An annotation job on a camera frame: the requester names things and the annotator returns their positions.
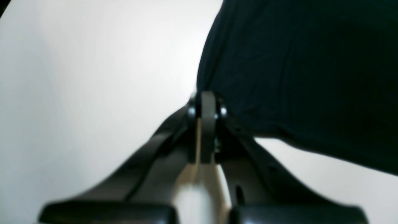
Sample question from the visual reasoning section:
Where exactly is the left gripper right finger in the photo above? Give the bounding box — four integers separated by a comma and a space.
201, 91, 368, 224

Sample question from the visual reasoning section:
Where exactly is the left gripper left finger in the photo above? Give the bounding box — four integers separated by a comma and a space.
38, 94, 196, 224

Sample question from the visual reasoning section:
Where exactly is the black T-shirt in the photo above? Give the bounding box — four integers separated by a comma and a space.
197, 0, 398, 175

